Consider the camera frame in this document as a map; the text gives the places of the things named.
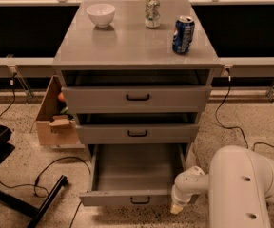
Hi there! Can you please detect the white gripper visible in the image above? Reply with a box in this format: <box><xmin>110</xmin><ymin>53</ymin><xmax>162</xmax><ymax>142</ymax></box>
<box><xmin>170</xmin><ymin>166</ymin><xmax>209</xmax><ymax>215</ymax></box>

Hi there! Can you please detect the grey bottom drawer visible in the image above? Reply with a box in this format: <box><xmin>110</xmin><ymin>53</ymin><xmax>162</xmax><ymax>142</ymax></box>
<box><xmin>80</xmin><ymin>143</ymin><xmax>186</xmax><ymax>206</ymax></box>

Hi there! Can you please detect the grey drawer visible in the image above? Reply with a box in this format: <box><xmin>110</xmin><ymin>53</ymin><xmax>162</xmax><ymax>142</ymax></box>
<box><xmin>76</xmin><ymin>124</ymin><xmax>198</xmax><ymax>144</ymax></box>
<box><xmin>62</xmin><ymin>86</ymin><xmax>210</xmax><ymax>113</ymax></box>
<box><xmin>80</xmin><ymin>143</ymin><xmax>186</xmax><ymax>206</ymax></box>

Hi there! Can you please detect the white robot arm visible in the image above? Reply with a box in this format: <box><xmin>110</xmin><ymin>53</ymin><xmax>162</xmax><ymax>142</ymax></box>
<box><xmin>170</xmin><ymin>145</ymin><xmax>274</xmax><ymax>228</ymax></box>

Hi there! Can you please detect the grey middle drawer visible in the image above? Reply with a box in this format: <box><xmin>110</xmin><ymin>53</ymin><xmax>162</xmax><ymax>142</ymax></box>
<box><xmin>76</xmin><ymin>124</ymin><xmax>198</xmax><ymax>144</ymax></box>

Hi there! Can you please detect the grey top drawer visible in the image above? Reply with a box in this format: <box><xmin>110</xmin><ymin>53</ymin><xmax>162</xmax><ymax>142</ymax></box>
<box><xmin>62</xmin><ymin>86</ymin><xmax>210</xmax><ymax>113</ymax></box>

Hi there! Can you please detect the grey drawer cabinet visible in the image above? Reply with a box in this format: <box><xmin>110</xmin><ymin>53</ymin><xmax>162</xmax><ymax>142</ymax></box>
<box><xmin>52</xmin><ymin>0</ymin><xmax>223</xmax><ymax>157</ymax></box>

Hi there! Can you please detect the orange object in box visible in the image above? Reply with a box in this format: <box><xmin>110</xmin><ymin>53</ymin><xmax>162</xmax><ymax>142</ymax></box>
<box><xmin>57</xmin><ymin>92</ymin><xmax>65</xmax><ymax>102</ymax></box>

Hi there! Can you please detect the cardboard box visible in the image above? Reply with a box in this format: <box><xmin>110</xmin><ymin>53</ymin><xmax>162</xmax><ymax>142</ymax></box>
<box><xmin>36</xmin><ymin>76</ymin><xmax>79</xmax><ymax>147</ymax></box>

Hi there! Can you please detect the blue soda can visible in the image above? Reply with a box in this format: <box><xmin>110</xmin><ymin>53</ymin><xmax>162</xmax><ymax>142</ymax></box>
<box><xmin>172</xmin><ymin>15</ymin><xmax>195</xmax><ymax>54</ymax></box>

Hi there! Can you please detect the black office chair base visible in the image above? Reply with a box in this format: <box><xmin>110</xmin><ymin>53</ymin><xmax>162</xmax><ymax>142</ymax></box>
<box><xmin>0</xmin><ymin>88</ymin><xmax>69</xmax><ymax>228</ymax></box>

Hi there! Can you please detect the white bowl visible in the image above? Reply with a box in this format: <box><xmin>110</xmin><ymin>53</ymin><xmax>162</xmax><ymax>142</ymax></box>
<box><xmin>86</xmin><ymin>4</ymin><xmax>115</xmax><ymax>28</ymax></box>

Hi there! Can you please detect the grey railing beam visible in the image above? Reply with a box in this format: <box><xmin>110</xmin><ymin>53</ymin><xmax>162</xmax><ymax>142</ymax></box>
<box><xmin>0</xmin><ymin>57</ymin><xmax>274</xmax><ymax>78</ymax></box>

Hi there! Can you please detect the black cable with adapter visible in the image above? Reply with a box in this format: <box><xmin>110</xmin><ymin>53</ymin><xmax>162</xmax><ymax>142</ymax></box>
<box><xmin>214</xmin><ymin>76</ymin><xmax>274</xmax><ymax>220</ymax></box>

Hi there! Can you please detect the black cable left floor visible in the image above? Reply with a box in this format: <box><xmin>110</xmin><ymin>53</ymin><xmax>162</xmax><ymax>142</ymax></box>
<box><xmin>0</xmin><ymin>156</ymin><xmax>93</xmax><ymax>228</ymax></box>

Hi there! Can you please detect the black cable far left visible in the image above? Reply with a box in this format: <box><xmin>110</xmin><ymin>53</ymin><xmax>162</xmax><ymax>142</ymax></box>
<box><xmin>0</xmin><ymin>72</ymin><xmax>19</xmax><ymax>125</ymax></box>

